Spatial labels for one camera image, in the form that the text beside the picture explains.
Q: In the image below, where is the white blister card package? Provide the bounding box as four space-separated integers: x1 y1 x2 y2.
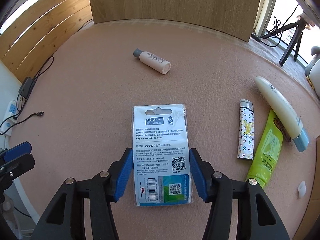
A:
132 104 193 206

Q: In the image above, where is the patterned white lighter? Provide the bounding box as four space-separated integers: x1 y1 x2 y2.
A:
237 99 254 160

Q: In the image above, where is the green tube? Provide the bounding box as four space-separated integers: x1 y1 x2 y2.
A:
246 110 283 188

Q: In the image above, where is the cream tube blue cap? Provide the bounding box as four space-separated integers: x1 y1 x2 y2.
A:
254 76 310 152

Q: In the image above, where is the small peach bottle grey cap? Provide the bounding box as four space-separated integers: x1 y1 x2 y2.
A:
133 49 171 75

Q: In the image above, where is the white power strip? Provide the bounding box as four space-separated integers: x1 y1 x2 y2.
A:
1 100 18 136

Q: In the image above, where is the black power adapter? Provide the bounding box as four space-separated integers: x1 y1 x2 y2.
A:
18 77 35 99

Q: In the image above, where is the wooden slat headboard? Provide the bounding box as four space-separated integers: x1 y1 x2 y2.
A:
1 0 92 81

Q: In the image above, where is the front grey penguin plush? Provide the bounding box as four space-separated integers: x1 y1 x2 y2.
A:
305 46 319 90

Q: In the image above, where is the light wood board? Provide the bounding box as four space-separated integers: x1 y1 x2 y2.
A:
90 0 260 41

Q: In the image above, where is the black tripod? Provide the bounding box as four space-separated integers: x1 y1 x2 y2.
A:
259 17 307 66

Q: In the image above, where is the black charging cable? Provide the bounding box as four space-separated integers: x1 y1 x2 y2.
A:
0 111 45 133

